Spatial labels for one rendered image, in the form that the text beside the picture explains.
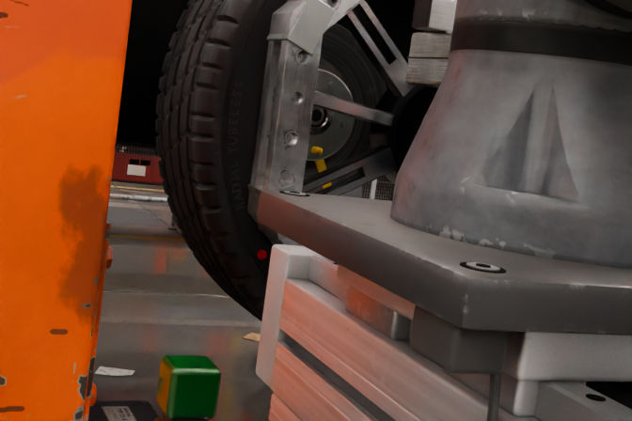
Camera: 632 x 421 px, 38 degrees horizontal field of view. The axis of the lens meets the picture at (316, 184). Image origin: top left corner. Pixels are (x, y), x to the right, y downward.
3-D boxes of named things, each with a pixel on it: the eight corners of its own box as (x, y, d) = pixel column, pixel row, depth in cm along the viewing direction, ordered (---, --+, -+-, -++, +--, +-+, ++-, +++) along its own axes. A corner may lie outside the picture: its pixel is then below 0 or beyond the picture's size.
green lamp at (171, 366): (202, 402, 75) (209, 354, 74) (217, 420, 71) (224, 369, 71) (153, 402, 73) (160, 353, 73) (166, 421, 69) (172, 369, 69)
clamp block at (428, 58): (447, 89, 93) (454, 36, 92) (499, 93, 84) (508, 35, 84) (402, 83, 91) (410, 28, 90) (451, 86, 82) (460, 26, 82)
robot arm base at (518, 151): (777, 278, 42) (816, 61, 41) (497, 259, 36) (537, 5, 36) (568, 223, 56) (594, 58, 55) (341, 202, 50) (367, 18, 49)
